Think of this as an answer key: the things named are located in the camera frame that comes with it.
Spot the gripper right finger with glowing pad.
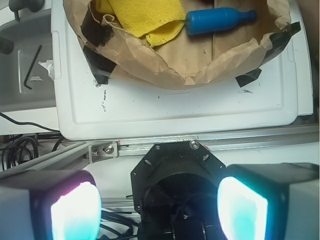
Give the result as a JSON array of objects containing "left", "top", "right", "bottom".
[{"left": 217, "top": 162, "right": 320, "bottom": 240}]

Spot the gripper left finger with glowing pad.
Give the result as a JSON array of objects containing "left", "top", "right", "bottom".
[{"left": 0, "top": 170, "right": 102, "bottom": 240}]

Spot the blue plastic bottle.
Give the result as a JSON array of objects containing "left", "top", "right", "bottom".
[{"left": 185, "top": 7, "right": 257, "bottom": 36}]

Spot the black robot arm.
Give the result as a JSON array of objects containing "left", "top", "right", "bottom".
[{"left": 0, "top": 163, "right": 320, "bottom": 240}]

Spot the black octagonal mounting plate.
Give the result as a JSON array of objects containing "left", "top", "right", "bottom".
[{"left": 130, "top": 140, "right": 226, "bottom": 214}]

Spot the black allen key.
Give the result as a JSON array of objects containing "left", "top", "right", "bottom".
[{"left": 23, "top": 44, "right": 42, "bottom": 90}]

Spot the grey plastic bin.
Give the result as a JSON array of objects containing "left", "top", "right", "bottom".
[{"left": 0, "top": 9, "right": 56, "bottom": 112}]

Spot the crumpled white paper scrap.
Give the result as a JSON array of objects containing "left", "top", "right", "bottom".
[{"left": 38, "top": 59, "right": 55, "bottom": 81}]

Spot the brown paper bag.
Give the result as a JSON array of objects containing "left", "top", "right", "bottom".
[{"left": 63, "top": 0, "right": 301, "bottom": 90}]

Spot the yellow cloth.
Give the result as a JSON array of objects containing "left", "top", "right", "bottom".
[{"left": 95, "top": 0, "right": 186, "bottom": 47}]

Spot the aluminium frame rail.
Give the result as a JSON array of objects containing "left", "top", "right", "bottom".
[{"left": 0, "top": 124, "right": 320, "bottom": 174}]

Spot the black cable bundle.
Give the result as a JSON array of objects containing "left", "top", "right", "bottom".
[{"left": 0, "top": 111, "right": 66, "bottom": 172}]

